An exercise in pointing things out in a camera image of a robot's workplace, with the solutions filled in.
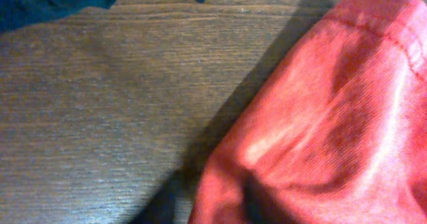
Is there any orange t-shirt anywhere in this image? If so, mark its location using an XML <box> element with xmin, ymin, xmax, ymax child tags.
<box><xmin>189</xmin><ymin>0</ymin><xmax>426</xmax><ymax>223</ymax></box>

